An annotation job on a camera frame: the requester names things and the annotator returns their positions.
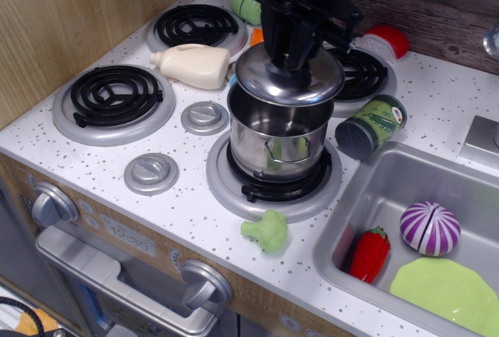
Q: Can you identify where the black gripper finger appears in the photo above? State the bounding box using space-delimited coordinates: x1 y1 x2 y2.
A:
261 1 292 65
290 20 323 70

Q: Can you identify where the steel pot lid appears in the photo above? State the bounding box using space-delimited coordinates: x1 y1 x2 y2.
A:
235 43 345 107

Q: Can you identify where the steel pot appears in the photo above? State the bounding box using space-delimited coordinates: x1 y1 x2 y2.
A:
227 84 334 183

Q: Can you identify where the orange toy piece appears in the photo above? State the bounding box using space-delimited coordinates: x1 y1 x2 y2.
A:
250 27 264 47

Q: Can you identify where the green toy vegetable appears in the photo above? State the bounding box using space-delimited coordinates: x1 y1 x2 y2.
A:
229 0 261 26

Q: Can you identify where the back right black burner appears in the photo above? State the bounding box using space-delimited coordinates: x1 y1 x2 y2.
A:
327 48 388 101

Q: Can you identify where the cream toy bottle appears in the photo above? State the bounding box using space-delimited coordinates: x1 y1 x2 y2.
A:
149 44 231 90

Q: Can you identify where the back left black burner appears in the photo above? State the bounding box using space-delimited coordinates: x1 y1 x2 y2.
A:
153 4 239 47

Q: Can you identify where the green toy pea can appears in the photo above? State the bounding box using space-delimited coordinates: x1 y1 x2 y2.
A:
334 94 408 160

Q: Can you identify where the rear silver stovetop knob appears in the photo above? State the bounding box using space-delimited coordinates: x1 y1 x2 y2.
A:
181 101 229 136

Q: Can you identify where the silver stovetop knob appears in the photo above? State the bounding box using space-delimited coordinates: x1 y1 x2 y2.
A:
181 101 229 136
124 153 179 196

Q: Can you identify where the front right black burner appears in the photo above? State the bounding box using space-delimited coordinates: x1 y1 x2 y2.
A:
225 144 332 203

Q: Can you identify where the silver sink basin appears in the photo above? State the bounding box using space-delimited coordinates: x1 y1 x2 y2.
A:
313 142 498 336

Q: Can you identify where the front silver stovetop knob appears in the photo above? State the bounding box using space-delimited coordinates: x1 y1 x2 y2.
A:
124 153 179 196

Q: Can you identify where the green toy broccoli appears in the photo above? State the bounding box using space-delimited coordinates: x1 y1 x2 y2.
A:
240 210 288 253

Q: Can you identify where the silver faucet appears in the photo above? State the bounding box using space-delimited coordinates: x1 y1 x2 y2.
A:
460 23 498 169

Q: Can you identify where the red toy pepper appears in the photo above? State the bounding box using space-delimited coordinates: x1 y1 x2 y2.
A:
349 226 391 283

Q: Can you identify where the purple toy onion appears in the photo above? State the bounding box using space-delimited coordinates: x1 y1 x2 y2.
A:
399 201 461 257

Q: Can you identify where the right silver oven knob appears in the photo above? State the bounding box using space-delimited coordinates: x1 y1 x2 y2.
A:
180 259 233 310

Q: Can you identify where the silver oven knob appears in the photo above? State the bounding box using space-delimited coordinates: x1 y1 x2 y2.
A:
180 259 233 310
32 182 80 227

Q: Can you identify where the light green toy plate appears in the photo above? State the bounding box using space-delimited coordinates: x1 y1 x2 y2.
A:
390 257 498 336

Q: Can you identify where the left silver oven knob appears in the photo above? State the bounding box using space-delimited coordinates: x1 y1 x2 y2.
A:
32 182 80 227

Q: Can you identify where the orange object bottom left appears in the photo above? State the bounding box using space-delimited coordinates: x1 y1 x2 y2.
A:
14 308 59 335

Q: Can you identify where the silver oven door handle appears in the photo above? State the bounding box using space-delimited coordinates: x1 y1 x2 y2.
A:
36 226 219 336

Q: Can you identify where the black cable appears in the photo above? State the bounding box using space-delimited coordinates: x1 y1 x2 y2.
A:
0 296 46 337

